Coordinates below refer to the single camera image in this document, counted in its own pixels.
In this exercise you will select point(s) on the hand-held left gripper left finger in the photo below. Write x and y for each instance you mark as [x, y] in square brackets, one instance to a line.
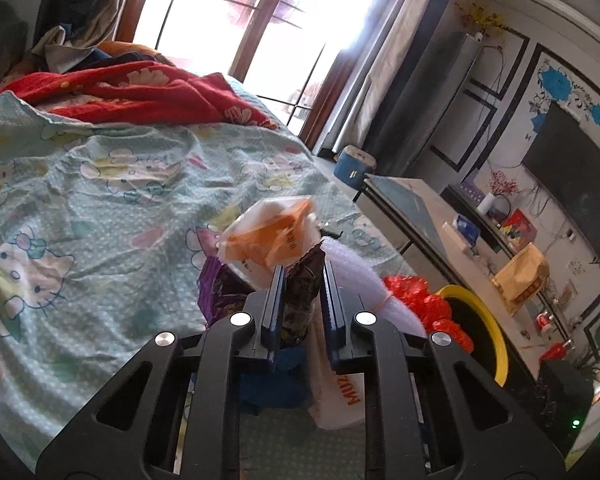
[275, 310]

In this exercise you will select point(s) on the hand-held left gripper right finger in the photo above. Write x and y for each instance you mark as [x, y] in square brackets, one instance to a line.
[332, 310]

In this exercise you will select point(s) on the dark brown snack wrapper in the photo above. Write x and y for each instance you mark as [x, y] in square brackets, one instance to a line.
[302, 295]

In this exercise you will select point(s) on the yellow-rimmed black trash bin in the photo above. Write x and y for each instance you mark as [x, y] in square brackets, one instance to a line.
[475, 327]

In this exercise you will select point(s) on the purple snack packet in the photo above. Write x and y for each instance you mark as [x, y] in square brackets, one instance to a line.
[220, 290]

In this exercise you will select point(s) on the orange and white plastic bag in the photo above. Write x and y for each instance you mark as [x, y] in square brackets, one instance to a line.
[265, 240]

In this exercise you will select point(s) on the blue crumpled cloth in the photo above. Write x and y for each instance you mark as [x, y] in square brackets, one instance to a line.
[275, 385]

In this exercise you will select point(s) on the black remote control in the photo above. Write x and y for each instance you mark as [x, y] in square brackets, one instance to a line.
[332, 233]

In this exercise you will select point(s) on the red plastic bag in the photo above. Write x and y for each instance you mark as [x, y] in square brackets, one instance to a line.
[420, 300]

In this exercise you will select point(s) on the white paper bag orange print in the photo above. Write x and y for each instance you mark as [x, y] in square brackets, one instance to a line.
[335, 400]

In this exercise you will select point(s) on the blue tissue pack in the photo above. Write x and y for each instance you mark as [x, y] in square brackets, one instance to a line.
[466, 227]

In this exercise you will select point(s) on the dark television cabinet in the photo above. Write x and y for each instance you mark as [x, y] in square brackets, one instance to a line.
[485, 240]

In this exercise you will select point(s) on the white vase with red flowers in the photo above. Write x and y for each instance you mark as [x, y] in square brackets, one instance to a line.
[486, 204]

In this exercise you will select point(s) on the yellow paper bag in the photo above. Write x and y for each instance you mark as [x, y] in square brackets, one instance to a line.
[522, 277]

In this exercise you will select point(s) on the cartoon cat printed bed sheet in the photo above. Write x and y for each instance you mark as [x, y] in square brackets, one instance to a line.
[105, 210]

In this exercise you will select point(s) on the red colourful box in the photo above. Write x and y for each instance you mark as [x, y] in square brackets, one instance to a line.
[520, 230]

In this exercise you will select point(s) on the white standing air conditioner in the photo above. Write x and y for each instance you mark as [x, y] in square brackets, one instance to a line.
[455, 95]

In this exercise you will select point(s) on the grey curtain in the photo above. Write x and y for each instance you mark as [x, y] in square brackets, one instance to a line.
[395, 60]

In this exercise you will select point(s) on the red floral blanket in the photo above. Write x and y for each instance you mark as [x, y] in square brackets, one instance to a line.
[130, 90]

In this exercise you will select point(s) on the black flat television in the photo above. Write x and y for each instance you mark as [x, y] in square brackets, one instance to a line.
[575, 180]

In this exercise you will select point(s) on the brown framed glass door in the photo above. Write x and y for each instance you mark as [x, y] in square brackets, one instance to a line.
[260, 25]

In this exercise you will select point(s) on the orange pillow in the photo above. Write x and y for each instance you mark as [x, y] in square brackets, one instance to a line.
[130, 52]

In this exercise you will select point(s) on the yellow artificial flowers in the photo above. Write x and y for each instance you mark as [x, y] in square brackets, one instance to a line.
[482, 17]

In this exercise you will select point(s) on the grey crumpled cloth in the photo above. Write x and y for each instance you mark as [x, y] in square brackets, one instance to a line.
[62, 52]

